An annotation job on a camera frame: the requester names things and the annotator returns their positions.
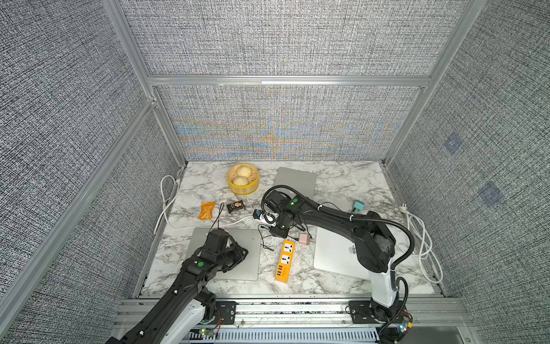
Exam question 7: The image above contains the black cable of pink charger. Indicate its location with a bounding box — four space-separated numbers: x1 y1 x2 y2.
285 223 307 242

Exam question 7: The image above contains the pink charger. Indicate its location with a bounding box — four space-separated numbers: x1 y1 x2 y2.
298 233 311 245

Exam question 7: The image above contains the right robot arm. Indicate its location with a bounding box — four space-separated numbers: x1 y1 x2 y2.
261 185 415 323

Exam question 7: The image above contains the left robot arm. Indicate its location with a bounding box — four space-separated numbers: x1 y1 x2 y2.
107 229 249 343

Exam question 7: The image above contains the grey back laptop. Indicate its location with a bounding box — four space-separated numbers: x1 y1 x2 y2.
274 167 317 199

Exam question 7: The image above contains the silver front left laptop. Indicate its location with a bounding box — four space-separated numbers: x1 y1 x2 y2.
185 226 262 282

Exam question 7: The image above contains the silver laptop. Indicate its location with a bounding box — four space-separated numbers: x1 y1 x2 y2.
313 228 370 280
185 226 262 282

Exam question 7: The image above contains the silver front right laptop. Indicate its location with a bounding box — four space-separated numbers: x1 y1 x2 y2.
313 228 370 280

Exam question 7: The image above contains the orange snack packet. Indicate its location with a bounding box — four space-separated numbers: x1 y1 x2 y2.
199 202 216 221

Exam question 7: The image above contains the dark snack packet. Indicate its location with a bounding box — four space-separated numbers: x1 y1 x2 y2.
226 200 246 214

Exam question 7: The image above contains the yellow bamboo steamer basket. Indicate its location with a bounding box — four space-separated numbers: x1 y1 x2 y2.
226 163 260 196

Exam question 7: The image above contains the orange power strip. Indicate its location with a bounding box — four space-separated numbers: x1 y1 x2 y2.
275 240 296 283

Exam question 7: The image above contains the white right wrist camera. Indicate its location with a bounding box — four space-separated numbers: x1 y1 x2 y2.
252 209 276 227

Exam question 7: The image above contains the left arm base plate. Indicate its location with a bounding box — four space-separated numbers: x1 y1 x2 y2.
201 301 238 325

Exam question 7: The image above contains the white cord of orange strip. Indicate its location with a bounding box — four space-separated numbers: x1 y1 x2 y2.
153 173 259 235

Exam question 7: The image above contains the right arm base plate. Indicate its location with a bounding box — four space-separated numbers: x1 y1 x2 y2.
345 300 413 332

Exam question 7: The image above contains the white cord of purple strip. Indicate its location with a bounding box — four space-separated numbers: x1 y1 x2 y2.
399 203 444 285

